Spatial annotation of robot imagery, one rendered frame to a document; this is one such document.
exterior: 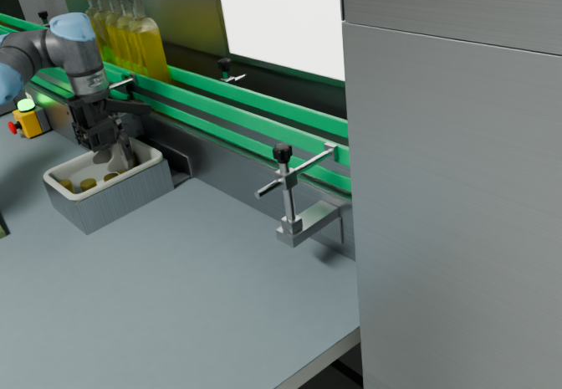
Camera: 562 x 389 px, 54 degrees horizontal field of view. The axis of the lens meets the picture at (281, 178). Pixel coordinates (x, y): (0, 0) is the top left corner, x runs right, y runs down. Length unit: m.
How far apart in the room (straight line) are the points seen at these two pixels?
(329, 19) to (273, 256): 0.45
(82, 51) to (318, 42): 0.46
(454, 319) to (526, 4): 0.34
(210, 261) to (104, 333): 0.22
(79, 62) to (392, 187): 0.75
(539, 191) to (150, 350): 0.63
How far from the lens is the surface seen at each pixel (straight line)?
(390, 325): 0.72
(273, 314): 0.91
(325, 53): 1.08
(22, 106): 1.75
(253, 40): 1.24
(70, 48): 1.16
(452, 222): 0.56
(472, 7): 0.46
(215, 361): 0.87
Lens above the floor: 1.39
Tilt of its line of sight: 31 degrees down
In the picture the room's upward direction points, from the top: 8 degrees counter-clockwise
